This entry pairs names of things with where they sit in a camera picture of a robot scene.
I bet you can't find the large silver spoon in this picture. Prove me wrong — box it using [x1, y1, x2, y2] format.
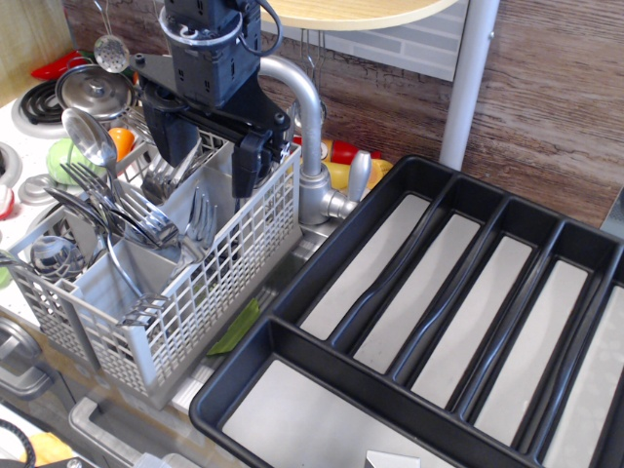
[61, 107, 123, 202]

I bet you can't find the black cutlery tray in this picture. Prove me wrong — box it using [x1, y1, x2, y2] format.
[189, 156, 623, 467]

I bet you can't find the white metal pole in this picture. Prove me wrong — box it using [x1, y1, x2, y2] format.
[439, 0, 500, 171]

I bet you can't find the silver sink faucet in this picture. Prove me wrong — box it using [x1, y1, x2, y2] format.
[259, 57, 372, 225]

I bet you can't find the orange toy fruit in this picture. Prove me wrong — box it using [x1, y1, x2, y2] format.
[108, 127, 136, 162]

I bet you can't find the silver forks bundle middle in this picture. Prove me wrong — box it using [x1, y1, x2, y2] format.
[140, 142, 215, 206]

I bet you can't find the silver metal fork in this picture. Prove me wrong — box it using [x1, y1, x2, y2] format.
[168, 187, 216, 283]

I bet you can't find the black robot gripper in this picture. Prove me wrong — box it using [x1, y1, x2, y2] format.
[131, 21, 291, 198]

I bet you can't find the hanging wire whisk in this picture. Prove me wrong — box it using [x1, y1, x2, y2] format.
[299, 28, 326, 95]

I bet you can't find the green leaf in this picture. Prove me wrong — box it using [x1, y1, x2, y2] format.
[207, 298, 260, 357]

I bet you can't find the silver pot lid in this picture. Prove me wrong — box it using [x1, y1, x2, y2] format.
[55, 64, 137, 122]

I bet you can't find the round wooden shelf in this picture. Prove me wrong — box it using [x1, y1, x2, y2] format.
[269, 0, 457, 31]

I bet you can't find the silver fork front compartment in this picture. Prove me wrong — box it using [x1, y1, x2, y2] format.
[105, 235, 168, 327]

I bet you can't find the hanging silver skimmer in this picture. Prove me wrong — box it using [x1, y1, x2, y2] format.
[94, 0, 130, 73]

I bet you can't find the silver ladle in basket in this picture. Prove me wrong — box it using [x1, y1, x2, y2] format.
[30, 236, 86, 282]

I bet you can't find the red toy pepper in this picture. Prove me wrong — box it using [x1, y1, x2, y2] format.
[30, 51, 90, 81]

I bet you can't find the grey plastic cutlery basket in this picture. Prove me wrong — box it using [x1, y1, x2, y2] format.
[12, 144, 301, 409]

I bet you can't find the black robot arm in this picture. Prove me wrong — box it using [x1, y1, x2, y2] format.
[131, 1, 291, 199]

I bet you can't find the black stove burner coil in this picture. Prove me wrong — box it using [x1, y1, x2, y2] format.
[19, 80, 62, 125]

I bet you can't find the silver forks leaning left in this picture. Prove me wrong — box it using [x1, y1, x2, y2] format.
[61, 163, 179, 249]

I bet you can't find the red yellow toy bottle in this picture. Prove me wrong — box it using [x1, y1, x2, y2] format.
[320, 138, 363, 165]

